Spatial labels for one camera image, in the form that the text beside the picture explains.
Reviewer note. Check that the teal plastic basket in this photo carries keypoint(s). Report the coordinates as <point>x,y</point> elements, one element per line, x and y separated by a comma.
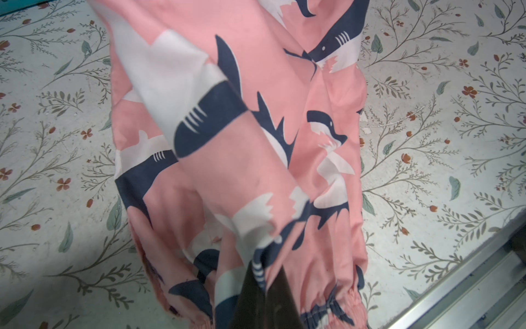
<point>10,6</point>

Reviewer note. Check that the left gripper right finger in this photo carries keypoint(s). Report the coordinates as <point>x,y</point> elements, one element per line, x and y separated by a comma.
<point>280,311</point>

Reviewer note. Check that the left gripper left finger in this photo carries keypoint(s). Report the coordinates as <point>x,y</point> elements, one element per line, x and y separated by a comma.
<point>250,306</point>

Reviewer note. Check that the floral table mat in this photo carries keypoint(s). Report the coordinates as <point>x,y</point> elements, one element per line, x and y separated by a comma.
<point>442,159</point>

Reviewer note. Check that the pink shark print shorts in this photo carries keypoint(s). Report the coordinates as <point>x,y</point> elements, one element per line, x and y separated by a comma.
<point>236,128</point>

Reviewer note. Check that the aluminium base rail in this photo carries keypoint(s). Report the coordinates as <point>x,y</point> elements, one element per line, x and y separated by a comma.
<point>487,290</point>

